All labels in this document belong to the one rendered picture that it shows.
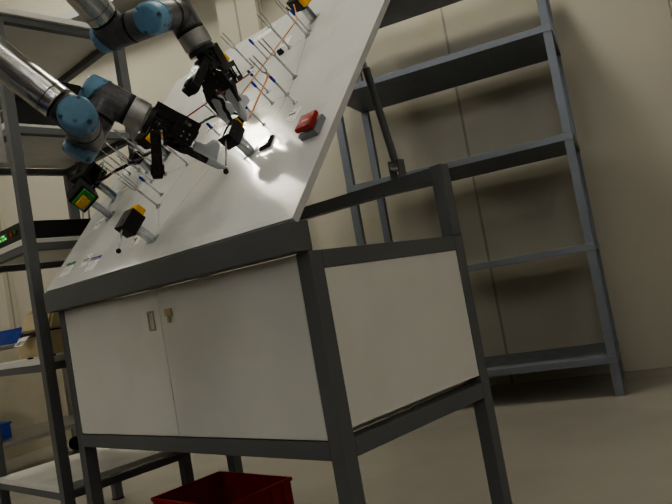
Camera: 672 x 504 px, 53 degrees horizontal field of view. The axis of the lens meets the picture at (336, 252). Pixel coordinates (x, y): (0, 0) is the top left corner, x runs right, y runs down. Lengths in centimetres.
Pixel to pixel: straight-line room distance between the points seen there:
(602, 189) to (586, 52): 77
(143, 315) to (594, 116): 287
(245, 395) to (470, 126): 284
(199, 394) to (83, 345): 60
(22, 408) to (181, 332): 341
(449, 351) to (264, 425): 51
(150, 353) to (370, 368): 68
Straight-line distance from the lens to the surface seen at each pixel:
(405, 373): 159
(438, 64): 359
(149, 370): 194
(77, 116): 146
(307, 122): 155
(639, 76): 409
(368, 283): 152
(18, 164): 247
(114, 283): 195
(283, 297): 146
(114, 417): 215
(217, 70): 176
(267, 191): 154
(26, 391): 514
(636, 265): 400
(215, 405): 172
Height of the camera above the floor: 70
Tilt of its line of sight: 3 degrees up
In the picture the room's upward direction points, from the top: 10 degrees counter-clockwise
